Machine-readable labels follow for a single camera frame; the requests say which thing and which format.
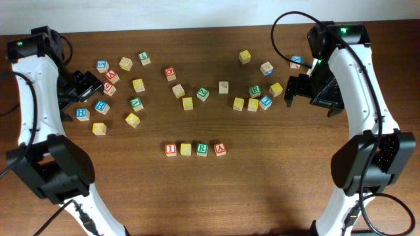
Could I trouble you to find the red a block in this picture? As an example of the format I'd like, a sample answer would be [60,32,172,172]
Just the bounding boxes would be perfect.
[105,69,119,84]
[214,142,227,156]

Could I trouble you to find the yellow block top right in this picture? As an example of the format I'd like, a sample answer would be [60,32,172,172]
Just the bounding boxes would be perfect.
[239,50,251,64]

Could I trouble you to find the plain wood block centre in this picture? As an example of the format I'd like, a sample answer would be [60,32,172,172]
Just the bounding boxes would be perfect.
[172,84,185,98]

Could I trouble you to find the red I block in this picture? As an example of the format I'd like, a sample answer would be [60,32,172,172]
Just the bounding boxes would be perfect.
[165,144,177,157]

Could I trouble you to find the green L block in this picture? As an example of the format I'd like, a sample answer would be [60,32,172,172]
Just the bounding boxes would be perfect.
[138,51,151,66]

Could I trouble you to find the red Q block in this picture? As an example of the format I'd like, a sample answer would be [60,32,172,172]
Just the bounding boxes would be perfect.
[164,67,176,81]

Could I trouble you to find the yellow block centre left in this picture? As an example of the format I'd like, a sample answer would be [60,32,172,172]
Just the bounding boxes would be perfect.
[133,79,145,92]

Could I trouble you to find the wood block blue side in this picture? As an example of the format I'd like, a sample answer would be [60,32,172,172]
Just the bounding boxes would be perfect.
[260,62,274,76]

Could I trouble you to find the plain wood yellow-side block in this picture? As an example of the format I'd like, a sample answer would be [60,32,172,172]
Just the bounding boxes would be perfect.
[119,57,133,71]

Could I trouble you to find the yellow block pair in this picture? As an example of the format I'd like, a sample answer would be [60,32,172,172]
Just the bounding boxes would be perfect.
[232,97,245,111]
[247,98,259,112]

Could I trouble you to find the red 6 block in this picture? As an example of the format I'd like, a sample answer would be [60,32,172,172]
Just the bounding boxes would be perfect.
[103,81,116,96]

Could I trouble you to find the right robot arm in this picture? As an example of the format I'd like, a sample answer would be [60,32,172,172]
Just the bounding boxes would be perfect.
[284,22,416,235]

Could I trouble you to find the yellow C block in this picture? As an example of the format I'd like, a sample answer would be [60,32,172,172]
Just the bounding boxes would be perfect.
[180,143,192,156]

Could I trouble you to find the yellow O block far left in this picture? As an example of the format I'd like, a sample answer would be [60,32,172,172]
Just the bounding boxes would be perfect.
[92,123,107,136]

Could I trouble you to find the yellow block right pair left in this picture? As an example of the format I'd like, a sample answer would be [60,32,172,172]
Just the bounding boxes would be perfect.
[232,97,245,111]

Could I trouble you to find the green V block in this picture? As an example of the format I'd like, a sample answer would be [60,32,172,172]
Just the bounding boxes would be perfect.
[130,97,144,111]

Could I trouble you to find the blue S block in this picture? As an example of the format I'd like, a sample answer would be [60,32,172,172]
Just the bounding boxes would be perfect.
[96,60,109,73]

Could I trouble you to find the green Z block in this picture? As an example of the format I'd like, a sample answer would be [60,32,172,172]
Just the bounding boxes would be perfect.
[196,87,209,102]

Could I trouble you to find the yellow O block tilted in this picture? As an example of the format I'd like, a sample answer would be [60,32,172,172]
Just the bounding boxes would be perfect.
[125,113,140,128]

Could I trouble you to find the blue H block left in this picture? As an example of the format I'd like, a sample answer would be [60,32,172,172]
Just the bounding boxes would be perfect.
[76,108,90,121]

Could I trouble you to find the blue I block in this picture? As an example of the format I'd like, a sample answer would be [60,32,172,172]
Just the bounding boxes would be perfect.
[259,96,272,110]

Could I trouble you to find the green r block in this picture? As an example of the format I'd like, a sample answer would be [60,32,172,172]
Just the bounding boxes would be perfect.
[249,85,262,98]
[196,143,208,157]

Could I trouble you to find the blue X block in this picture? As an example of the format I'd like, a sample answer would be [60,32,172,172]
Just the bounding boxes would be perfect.
[290,55,302,69]

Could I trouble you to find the yellow S block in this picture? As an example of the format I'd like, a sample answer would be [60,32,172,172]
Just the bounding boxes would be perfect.
[182,97,194,110]

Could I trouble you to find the blue H block tilted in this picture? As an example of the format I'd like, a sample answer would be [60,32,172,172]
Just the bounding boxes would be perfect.
[94,100,110,115]

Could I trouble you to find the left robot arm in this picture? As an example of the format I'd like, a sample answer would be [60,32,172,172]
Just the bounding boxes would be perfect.
[3,26,129,235]

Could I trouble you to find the plain wood block upright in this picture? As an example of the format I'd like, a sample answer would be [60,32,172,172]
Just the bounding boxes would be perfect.
[219,81,229,94]

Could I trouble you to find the yellow M block right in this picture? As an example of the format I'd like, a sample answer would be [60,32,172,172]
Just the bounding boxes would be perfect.
[269,83,283,97]

